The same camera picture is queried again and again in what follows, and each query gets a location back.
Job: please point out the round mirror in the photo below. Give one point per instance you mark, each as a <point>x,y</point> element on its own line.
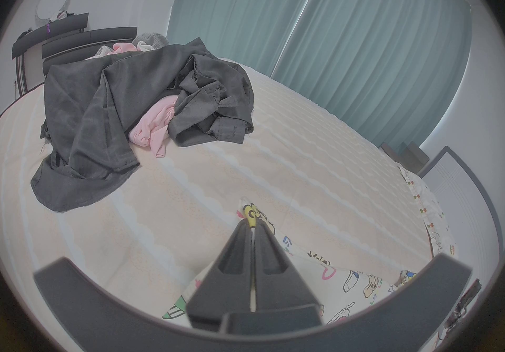
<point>53,1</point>

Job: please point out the bed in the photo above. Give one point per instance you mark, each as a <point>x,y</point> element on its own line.
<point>197,184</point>

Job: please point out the grey bedside table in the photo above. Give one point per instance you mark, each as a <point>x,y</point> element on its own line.
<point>406,159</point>

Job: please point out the pile of clothes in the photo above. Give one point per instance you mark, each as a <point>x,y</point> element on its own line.
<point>118,105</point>

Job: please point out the blue-green curtain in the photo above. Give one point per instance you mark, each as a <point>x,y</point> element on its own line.
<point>236,7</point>
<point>386,46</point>

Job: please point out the white printed pillow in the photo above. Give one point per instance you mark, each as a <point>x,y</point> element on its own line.
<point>430,216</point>

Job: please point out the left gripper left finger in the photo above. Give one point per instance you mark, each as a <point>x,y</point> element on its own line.
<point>229,283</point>

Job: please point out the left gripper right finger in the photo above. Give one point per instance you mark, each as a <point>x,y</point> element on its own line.
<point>284,287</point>

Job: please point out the black dressing table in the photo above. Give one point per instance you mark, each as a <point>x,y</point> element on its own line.
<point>39,32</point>

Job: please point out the black chest of drawers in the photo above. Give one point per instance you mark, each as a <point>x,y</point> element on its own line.
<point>79,46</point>

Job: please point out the white printed pyjama top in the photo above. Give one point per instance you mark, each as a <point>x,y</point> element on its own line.
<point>335,263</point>

